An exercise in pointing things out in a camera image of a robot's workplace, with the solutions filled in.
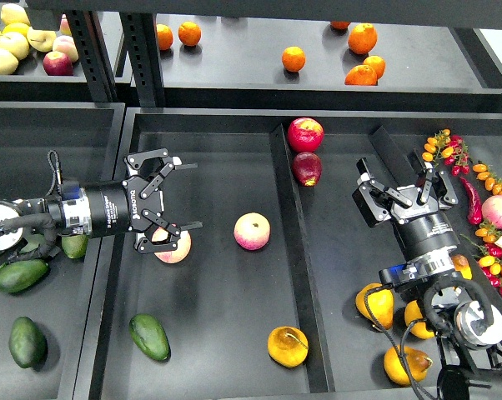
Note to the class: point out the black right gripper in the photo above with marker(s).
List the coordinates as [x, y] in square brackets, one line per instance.
[417, 212]

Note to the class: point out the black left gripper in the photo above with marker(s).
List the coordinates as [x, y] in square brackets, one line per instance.
[137, 204]

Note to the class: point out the dark green avocado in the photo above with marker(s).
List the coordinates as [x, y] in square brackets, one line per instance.
[149, 336]

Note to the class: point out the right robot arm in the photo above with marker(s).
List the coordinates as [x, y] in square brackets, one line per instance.
[467, 326]

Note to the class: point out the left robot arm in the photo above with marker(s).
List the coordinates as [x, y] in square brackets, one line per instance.
[29, 228]

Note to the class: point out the green avocado right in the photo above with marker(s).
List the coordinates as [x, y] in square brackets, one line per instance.
[74, 247]

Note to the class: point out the green avocado middle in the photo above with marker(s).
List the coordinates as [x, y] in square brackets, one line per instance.
[34, 249]

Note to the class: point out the green avocado lower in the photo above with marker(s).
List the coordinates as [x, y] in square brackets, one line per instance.
[18, 276]

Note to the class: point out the pink apple left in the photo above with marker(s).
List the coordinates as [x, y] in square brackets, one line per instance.
[177, 255]

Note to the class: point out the pink apple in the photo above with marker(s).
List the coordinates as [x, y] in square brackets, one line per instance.
[251, 231]
[177, 255]

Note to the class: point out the cherry tomato bunch top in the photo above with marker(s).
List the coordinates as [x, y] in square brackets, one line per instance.
[447, 149]

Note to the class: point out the cherry tomato bunch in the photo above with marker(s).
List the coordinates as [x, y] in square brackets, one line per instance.
[447, 149]
[487, 253]

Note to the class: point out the red chili pepper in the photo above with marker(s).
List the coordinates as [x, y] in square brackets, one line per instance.
[475, 216]

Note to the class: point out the orange tomato bunch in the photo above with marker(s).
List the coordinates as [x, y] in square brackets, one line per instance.
[486, 174]

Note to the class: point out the pink apple right tray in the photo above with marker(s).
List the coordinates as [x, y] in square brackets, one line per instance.
[492, 210]

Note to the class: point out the dark red apple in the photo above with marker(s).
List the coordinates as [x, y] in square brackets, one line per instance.
[307, 168]

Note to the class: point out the bright red apple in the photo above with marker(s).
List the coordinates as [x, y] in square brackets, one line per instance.
[305, 135]

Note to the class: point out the pink apple centre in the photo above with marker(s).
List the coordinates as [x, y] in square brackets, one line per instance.
[251, 231]

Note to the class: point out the orange front right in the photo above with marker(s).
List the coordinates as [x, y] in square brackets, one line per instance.
[361, 75]

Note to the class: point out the cherry tomato bunch bottom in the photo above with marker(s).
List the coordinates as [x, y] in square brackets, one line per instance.
[487, 253]

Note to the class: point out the black upper shelf tray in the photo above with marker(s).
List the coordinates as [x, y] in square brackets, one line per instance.
[237, 64]

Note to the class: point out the orange small right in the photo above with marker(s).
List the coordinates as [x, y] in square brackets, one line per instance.
[377, 63]

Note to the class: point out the orange large right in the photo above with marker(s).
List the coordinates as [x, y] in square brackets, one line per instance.
[362, 38]

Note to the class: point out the black middle tray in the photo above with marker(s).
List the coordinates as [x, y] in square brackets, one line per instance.
[219, 305]

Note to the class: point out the red apple on shelf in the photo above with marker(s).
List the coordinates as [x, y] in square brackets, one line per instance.
[57, 63]

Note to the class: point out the black upper left tray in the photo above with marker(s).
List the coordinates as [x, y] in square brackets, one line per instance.
[31, 83]

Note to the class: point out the orange far left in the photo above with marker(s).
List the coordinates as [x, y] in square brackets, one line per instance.
[164, 36]

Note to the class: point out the orange centre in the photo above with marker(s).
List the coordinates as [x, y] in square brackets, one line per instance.
[293, 59]

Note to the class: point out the pale peach on shelf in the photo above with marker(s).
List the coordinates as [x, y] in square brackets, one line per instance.
[65, 44]

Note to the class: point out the black shelf post left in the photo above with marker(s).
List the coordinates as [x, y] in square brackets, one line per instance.
[93, 55]

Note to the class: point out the black shelf post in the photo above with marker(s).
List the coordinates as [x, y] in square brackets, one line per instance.
[93, 55]
[141, 42]

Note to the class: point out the black shelf post right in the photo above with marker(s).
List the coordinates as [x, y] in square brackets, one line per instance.
[141, 42]

